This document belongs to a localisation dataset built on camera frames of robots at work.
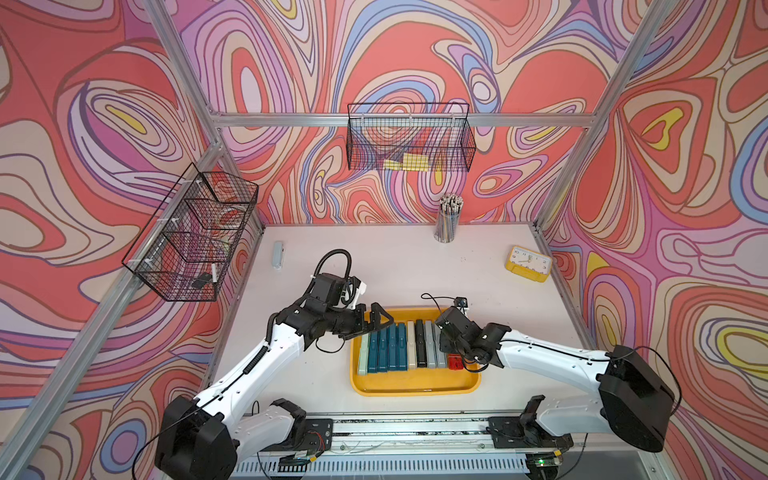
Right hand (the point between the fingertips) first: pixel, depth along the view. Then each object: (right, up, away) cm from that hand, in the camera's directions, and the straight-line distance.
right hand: (449, 345), depth 85 cm
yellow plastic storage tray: (-9, -9, -3) cm, 14 cm away
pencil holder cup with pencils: (+4, +39, +19) cm, 44 cm away
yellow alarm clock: (+32, +23, +19) cm, 44 cm away
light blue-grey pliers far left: (-58, +26, +22) cm, 67 cm away
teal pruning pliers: (-14, -2, -1) cm, 14 cm away
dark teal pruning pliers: (-22, -3, -3) cm, 22 cm away
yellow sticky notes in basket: (-11, +55, +5) cm, 56 cm away
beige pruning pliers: (-11, 0, -1) cm, 11 cm away
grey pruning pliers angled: (-3, -2, -3) cm, 5 cm away
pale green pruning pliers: (-25, -2, -2) cm, 25 cm away
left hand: (-19, +8, -11) cm, 23 cm away
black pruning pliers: (-8, 0, 0) cm, 8 cm away
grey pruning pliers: (-5, 0, 0) cm, 5 cm away
